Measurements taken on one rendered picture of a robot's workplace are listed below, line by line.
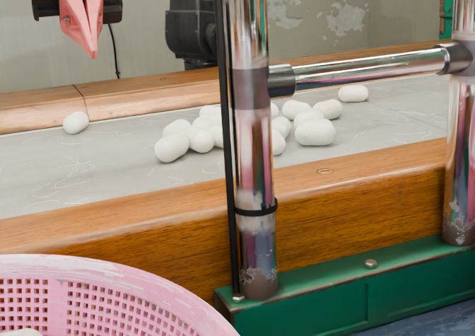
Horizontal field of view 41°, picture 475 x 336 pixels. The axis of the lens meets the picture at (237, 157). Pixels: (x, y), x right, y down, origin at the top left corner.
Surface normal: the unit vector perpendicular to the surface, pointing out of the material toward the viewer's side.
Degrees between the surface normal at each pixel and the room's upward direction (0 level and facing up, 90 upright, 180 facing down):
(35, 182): 0
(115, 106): 45
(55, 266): 75
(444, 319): 0
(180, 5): 81
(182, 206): 0
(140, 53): 90
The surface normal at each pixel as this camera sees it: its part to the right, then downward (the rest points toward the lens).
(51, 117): 0.22, -0.48
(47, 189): -0.05, -0.95
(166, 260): 0.37, 0.26
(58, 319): -0.28, 0.00
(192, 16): -0.55, 0.13
